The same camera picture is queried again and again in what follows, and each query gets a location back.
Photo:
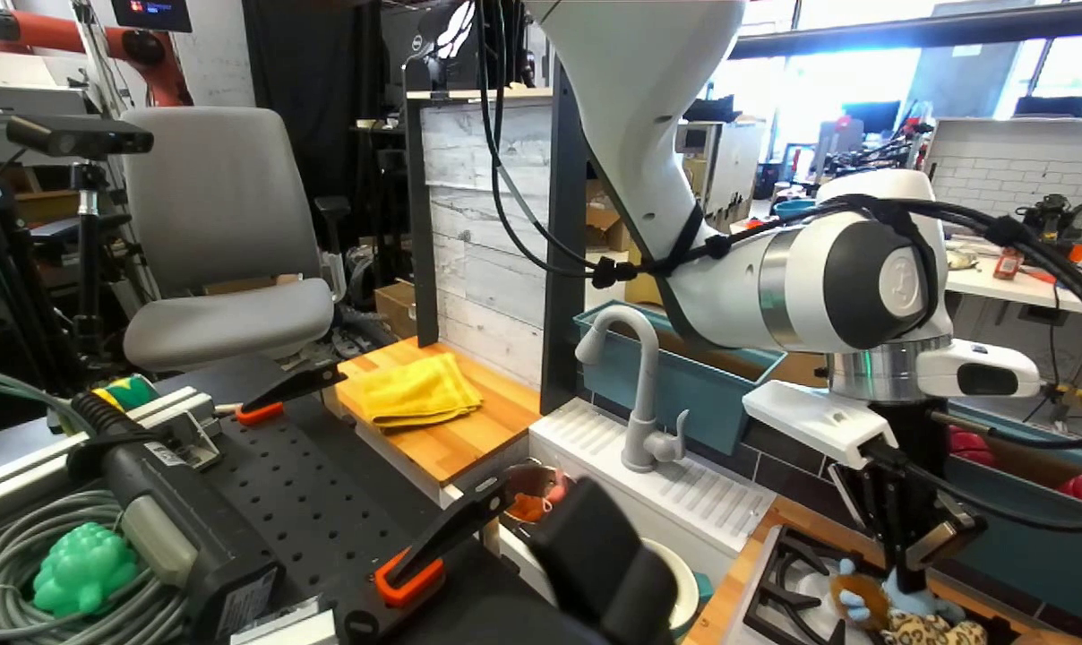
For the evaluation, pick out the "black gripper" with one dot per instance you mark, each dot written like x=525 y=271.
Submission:
x=901 y=500

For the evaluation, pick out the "spotted brown plush toy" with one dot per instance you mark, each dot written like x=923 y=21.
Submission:
x=931 y=630

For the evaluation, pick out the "orange plush toy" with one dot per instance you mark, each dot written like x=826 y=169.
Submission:
x=536 y=495

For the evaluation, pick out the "yellow towel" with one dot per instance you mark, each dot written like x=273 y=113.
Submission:
x=408 y=395

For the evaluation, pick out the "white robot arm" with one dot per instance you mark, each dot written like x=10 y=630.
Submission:
x=857 y=281

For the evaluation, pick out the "red plush vegetable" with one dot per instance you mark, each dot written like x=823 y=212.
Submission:
x=973 y=444

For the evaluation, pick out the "wooden stove counter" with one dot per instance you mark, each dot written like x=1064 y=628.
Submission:
x=727 y=604

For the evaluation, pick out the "toy stove top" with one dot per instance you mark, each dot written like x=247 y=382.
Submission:
x=791 y=600

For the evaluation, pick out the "wooden butcher block counter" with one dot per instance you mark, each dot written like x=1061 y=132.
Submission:
x=449 y=456

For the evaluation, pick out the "teal planter box right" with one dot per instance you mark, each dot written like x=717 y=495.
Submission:
x=1036 y=542

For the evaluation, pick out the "teal planter box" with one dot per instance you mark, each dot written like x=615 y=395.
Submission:
x=689 y=382
x=1036 y=542

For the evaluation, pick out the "white toy sink unit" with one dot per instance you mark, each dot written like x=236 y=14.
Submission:
x=689 y=505

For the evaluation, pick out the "white teal bowl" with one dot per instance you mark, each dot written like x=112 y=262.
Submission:
x=685 y=584

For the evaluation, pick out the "teal planter box left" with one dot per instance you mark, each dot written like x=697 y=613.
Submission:
x=689 y=382

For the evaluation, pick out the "white background workbench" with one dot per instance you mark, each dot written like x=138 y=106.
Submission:
x=973 y=271

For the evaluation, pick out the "grey toy faucet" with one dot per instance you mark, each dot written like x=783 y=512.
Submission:
x=642 y=440

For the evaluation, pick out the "orange black clamp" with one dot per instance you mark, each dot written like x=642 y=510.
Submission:
x=414 y=570

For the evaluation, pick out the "whitewashed wood backsplash panel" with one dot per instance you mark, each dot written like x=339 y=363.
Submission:
x=487 y=296

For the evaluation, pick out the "black perforated board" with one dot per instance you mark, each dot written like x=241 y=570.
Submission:
x=330 y=510

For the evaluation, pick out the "grey office chair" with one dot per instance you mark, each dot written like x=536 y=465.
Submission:
x=227 y=234

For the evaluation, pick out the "green turtle toy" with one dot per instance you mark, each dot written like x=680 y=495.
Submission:
x=83 y=570

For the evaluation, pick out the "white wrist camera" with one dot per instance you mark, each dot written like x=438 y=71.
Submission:
x=839 y=428

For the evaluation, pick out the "small orange clamp handle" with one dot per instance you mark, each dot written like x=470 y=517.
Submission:
x=258 y=412

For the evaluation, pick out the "black camera on tripod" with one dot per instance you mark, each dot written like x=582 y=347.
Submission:
x=64 y=347

